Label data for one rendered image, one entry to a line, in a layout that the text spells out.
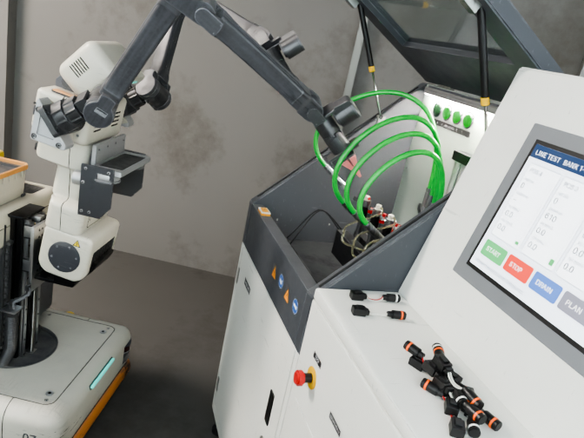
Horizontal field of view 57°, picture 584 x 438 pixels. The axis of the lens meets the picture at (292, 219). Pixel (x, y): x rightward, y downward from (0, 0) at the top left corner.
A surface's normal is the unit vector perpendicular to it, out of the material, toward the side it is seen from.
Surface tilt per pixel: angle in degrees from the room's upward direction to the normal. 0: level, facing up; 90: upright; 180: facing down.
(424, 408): 0
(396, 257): 90
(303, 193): 90
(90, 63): 90
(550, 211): 76
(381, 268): 90
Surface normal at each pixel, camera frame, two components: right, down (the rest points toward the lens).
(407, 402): 0.20, -0.93
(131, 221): -0.11, 0.30
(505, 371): -0.86, -0.31
